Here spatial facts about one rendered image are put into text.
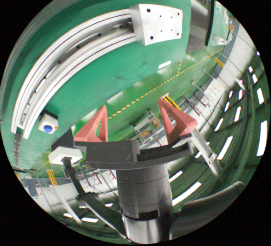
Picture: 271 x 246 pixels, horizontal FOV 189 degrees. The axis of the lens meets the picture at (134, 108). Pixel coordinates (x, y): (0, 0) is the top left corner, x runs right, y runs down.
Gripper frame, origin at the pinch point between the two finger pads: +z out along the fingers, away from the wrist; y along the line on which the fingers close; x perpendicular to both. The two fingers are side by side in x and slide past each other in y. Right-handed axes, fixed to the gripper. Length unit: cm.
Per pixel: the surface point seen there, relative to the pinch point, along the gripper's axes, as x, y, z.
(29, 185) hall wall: 354, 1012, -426
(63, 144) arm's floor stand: 40, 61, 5
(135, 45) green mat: -6.5, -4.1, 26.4
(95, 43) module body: -10.2, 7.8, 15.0
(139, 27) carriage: -12.7, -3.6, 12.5
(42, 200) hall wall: 449, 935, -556
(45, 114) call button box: 3.5, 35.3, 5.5
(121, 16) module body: -16.0, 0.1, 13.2
